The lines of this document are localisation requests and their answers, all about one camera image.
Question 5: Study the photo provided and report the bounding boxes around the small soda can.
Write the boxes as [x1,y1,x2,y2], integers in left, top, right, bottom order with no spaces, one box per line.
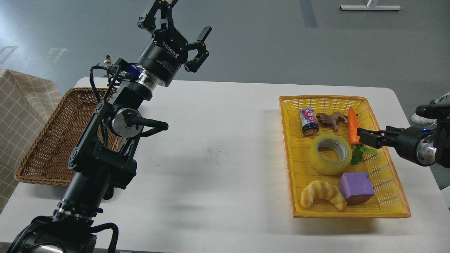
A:
[299,107,319,136]

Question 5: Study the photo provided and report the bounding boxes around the purple foam cube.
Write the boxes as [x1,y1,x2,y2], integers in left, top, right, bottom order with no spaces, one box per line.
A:
[339,172,375,205]

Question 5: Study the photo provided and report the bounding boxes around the brown wicker basket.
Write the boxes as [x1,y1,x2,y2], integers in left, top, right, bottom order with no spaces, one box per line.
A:
[14,87,123,187]

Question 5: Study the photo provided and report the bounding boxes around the yellow plastic basket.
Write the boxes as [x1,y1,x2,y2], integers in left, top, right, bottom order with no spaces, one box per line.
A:
[279,95,411,218]

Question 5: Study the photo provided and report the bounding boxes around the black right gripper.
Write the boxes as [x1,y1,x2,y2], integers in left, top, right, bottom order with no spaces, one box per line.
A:
[356,127,437,166]

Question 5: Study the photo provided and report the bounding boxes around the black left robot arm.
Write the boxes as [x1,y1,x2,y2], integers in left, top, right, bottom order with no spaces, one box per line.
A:
[8,0,212,253]

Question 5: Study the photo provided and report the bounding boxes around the toy croissant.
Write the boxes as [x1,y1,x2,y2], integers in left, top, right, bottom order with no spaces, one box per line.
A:
[300,180,347,212]

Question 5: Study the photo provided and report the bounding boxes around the brown toy animal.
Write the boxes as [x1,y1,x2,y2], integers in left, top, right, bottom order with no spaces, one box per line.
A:
[316,111,348,132]

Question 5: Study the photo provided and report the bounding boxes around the beige checkered cloth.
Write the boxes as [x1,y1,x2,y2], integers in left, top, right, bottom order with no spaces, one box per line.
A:
[0,69,61,211]

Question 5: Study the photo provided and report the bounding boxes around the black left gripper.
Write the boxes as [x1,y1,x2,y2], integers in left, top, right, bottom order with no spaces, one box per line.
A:
[136,0,212,87]

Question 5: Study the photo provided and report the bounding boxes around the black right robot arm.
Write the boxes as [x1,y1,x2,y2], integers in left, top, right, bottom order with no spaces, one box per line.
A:
[356,104,450,168]

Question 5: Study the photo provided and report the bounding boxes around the white bar on floor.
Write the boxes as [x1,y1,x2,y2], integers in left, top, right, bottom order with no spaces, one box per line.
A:
[340,5,401,11]

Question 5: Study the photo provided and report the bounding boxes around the person's white shoe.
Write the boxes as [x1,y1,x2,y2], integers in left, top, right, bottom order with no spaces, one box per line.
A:
[411,92,450,125]

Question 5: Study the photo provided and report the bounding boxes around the orange toy carrot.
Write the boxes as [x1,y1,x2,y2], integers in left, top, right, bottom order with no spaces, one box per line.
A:
[347,107,378,165]

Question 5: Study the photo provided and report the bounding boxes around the yellow tape roll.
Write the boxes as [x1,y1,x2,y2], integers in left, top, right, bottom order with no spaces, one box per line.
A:
[308,134,353,176]

